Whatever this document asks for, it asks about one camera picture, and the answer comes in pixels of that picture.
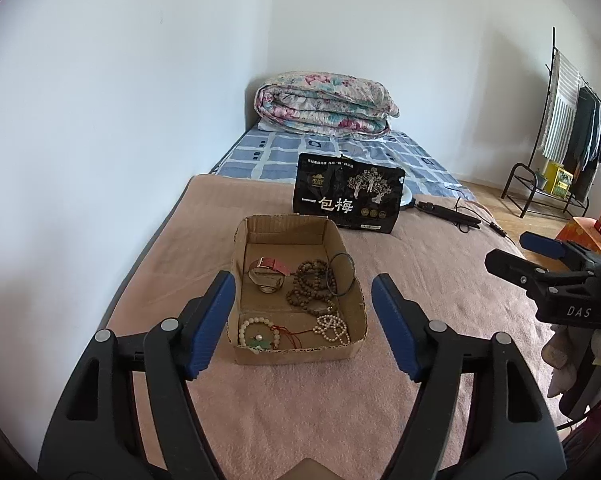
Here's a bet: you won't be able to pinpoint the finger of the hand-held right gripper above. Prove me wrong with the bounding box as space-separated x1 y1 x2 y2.
521 231 601 272
484 250 594 291

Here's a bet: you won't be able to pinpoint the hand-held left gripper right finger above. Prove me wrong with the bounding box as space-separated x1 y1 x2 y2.
371 273 568 480

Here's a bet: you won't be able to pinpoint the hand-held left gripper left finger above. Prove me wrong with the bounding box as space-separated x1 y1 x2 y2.
38 270 237 480

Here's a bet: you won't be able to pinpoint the red string pendant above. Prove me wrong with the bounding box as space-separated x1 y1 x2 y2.
248 325 304 354

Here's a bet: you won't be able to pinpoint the metal bangle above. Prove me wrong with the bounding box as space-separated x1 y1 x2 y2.
327 252 356 297

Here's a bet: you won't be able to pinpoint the pink strap wristwatch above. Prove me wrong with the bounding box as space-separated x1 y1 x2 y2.
248 256 290 295

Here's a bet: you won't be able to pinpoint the brown bead necklace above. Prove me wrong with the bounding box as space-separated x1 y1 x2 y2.
286 258 339 317

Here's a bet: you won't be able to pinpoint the person's right hand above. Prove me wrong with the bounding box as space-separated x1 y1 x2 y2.
540 322 601 397

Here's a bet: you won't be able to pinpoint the orange cardboard box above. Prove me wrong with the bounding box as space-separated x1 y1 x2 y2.
555 216 601 256

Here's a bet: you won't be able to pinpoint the black clothes rack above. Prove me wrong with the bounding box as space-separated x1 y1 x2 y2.
501 27 601 219

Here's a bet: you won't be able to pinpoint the yellow green box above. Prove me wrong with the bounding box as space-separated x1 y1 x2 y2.
544 160 575 196

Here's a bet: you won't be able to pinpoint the pink blanket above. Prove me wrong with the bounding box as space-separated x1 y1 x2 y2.
100 175 561 480

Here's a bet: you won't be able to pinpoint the dark hanging clothes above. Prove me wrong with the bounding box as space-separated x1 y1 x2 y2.
563 85 601 196

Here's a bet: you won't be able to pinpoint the striped hanging cloth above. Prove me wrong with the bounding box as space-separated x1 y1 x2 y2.
540 52 581 161

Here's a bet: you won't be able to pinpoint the dark red cloth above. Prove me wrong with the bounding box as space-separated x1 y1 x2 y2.
555 400 601 477

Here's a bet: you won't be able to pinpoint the black printed bag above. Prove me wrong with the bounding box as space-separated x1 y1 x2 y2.
293 152 406 235

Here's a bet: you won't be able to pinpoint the blue checked bedsheet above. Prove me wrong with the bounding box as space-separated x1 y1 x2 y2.
215 127 474 201

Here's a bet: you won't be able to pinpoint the folded floral quilt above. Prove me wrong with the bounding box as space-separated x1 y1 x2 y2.
254 71 400 136

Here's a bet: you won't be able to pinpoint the white bead bracelet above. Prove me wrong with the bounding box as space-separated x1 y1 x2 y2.
238 315 286 351

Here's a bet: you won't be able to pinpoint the black cable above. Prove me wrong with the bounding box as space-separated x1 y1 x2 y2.
453 195 507 239

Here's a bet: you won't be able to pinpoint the pearl necklace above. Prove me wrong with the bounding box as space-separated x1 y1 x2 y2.
313 312 351 347

